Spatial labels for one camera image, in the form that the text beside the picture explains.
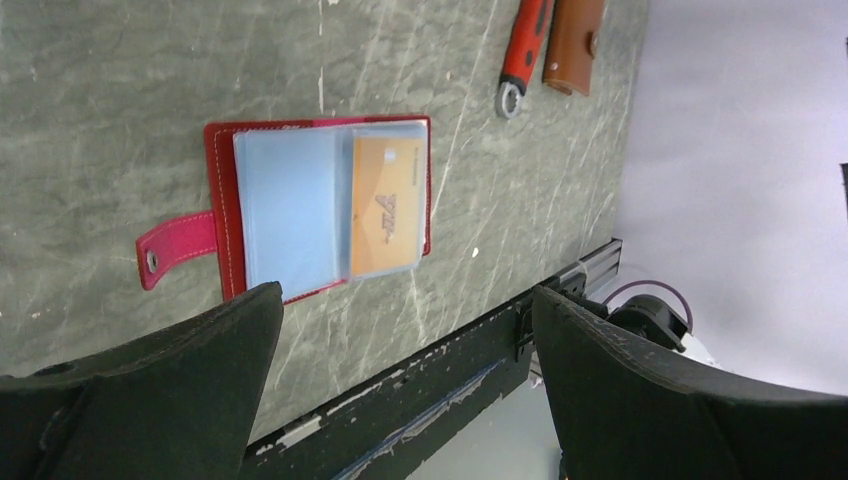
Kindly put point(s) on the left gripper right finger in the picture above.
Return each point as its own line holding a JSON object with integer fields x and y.
{"x": 625, "y": 407}

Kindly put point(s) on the red handled adjustable wrench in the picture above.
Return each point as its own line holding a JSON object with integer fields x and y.
{"x": 527, "y": 35}

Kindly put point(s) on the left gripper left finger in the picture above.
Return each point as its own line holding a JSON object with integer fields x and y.
{"x": 178, "y": 403}

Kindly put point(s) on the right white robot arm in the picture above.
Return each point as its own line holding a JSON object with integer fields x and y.
{"x": 653, "y": 319}

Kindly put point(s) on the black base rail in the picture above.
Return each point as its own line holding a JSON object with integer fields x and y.
{"x": 372, "y": 379}

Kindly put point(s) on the brown card holder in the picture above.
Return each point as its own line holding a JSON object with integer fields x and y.
{"x": 573, "y": 45}

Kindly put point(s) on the red card holder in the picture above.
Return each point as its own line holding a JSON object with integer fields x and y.
{"x": 281, "y": 205}

